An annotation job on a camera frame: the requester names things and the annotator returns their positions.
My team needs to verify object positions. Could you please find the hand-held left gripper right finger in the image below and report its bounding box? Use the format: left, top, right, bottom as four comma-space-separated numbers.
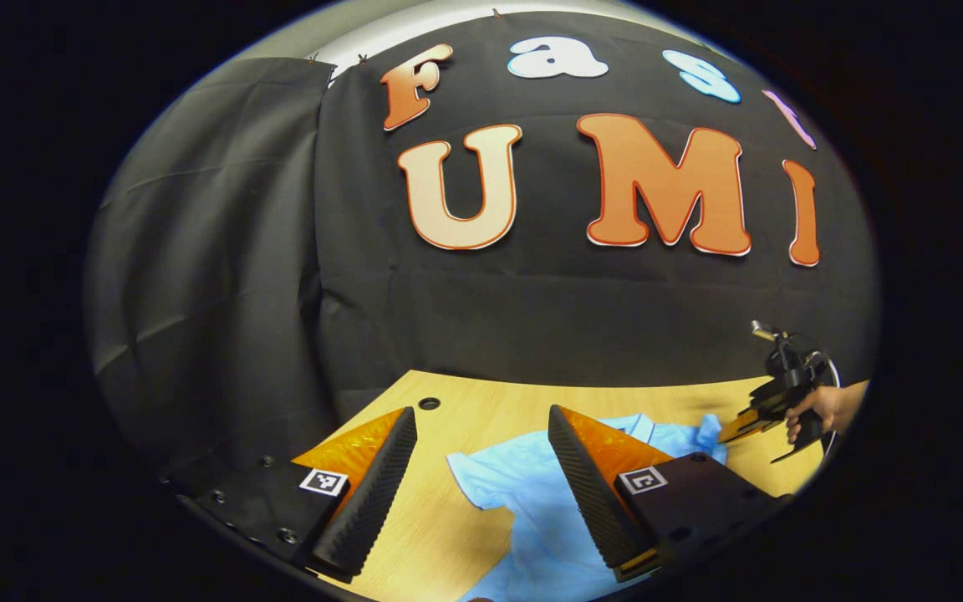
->
548, 405, 792, 584

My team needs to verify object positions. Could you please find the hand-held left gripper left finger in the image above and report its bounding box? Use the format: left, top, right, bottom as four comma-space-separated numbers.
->
166, 406, 419, 584

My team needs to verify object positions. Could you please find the light blue T-shirt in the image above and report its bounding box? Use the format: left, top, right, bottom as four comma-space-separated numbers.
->
446, 413, 729, 602

